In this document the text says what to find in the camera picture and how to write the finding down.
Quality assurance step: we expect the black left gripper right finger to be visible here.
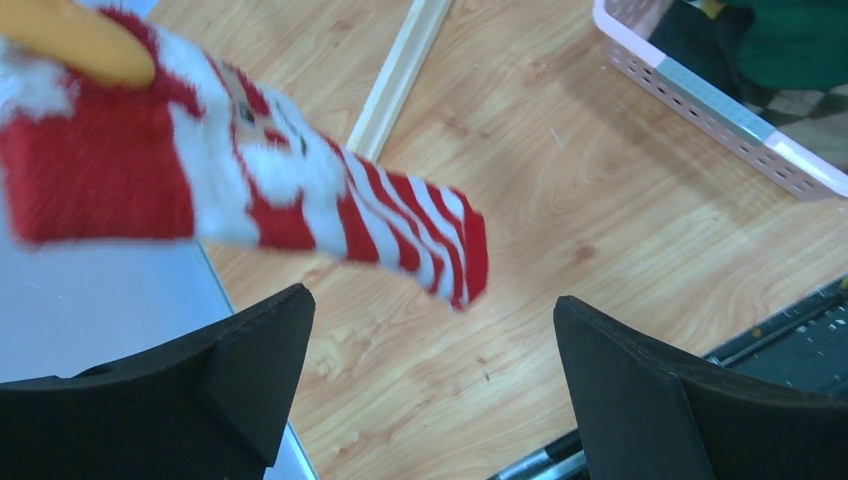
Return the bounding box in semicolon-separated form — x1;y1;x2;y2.
553;295;848;480

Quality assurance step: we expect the pink plastic basket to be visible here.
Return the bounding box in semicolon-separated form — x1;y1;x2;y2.
592;0;847;201

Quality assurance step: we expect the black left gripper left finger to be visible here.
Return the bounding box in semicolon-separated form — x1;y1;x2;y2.
1;284;315;479

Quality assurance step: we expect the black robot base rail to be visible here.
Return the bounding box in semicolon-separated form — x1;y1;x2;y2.
486;274;848;480

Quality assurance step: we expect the wooden clothes rack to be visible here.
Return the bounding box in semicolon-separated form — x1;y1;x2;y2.
347;0;453;161

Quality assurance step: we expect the argyle brown sock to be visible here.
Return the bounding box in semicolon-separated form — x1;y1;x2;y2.
744;84;847;171

